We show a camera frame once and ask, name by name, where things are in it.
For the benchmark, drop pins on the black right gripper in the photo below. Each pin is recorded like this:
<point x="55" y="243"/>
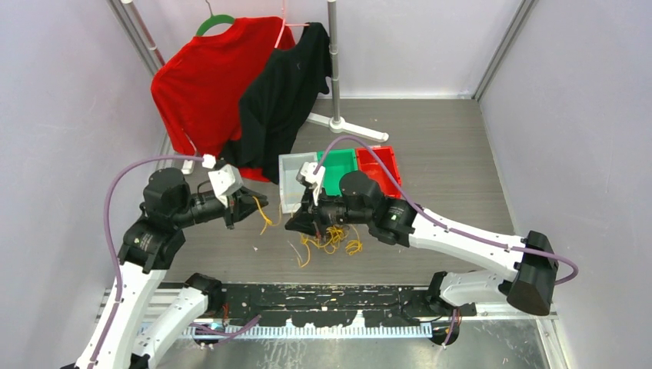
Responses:
<point x="309" y="220"/>

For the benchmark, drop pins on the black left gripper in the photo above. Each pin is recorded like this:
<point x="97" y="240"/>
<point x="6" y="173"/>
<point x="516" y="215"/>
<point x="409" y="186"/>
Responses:
<point x="241" y="204"/>

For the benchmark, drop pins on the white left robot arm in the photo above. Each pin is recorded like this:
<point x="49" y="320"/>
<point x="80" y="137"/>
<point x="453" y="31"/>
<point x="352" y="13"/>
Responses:
<point x="145" y="256"/>

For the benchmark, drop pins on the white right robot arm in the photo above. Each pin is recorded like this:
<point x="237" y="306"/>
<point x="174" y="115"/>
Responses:
<point x="519" y="270"/>

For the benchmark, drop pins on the white plastic bin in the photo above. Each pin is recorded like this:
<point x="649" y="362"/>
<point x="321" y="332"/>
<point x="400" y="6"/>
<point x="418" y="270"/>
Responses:
<point x="291" y="190"/>

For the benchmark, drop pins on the green plastic bin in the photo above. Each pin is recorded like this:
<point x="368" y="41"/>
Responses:
<point x="337" y="164"/>

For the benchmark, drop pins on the red plastic bin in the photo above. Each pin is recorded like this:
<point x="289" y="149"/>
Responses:
<point x="368" y="165"/>

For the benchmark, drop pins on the white clothes rack stand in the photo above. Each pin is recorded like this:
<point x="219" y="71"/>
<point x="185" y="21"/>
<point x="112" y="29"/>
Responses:
<point x="336" y="123"/>

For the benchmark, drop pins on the black shirt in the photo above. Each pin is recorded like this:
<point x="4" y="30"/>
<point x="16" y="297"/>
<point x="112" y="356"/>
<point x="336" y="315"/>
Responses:
<point x="278" y="102"/>

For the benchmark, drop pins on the red shirt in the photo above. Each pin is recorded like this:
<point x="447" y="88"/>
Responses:
<point x="197" y="91"/>

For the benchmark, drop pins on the pink clothes hanger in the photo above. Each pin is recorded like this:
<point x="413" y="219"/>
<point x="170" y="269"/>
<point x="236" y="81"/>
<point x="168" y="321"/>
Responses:
<point x="285" y="25"/>

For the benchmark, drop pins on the green clothes hanger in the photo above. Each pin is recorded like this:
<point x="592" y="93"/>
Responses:
<point x="213" y="20"/>

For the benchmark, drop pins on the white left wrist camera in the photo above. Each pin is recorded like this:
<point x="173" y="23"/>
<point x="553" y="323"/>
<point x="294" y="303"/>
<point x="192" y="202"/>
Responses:
<point x="225" y="182"/>

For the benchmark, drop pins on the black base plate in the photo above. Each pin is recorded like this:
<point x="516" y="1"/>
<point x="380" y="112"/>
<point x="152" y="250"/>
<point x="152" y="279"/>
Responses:
<point x="327" y="305"/>

